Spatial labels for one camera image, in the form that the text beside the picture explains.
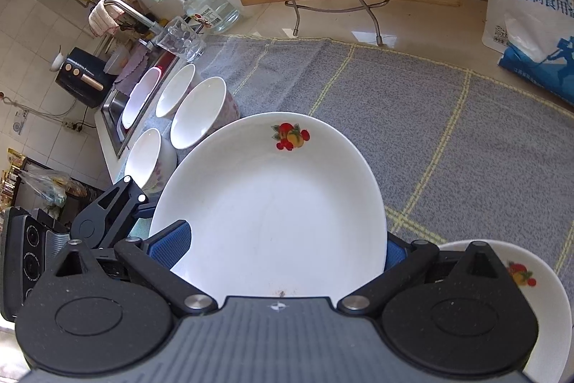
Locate white blue salt bag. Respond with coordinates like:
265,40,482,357
482,0,574,106

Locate glass jar yellow lid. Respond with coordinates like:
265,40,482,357
171,0,241,34

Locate steel sink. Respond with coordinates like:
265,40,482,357
99,46,180,159

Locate pink striped cloth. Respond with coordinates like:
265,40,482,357
88,0,131,37

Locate clear glass cup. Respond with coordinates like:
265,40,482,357
155,16,207,63

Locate white fruit-print plate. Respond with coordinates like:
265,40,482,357
148,111,387,298
430,239,573,383

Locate white floral bowl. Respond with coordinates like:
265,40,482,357
124,128,178,193
155,63,200,118
169,76,240,150

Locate clear plastic bag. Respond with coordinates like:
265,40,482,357
20,168,86,209

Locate clear plastic bowl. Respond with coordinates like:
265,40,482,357
104,48,126,74

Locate grey checked towel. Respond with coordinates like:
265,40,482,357
119,34,574,298

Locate metal faucet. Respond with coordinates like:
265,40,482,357
101,0,169,49

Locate red basin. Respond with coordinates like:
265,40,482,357
152,50,179,75

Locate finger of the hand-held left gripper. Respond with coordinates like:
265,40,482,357
95,175,156,249

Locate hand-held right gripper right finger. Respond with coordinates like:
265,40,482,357
336,236,512,316

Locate black air fryer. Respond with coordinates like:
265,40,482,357
55,46,115,109

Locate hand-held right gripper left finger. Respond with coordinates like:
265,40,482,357
55,220,218,318

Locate white pink-rimmed basin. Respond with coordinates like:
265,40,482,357
121,67,162,130

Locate purple dish cloth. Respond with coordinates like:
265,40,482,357
114,48,151,90

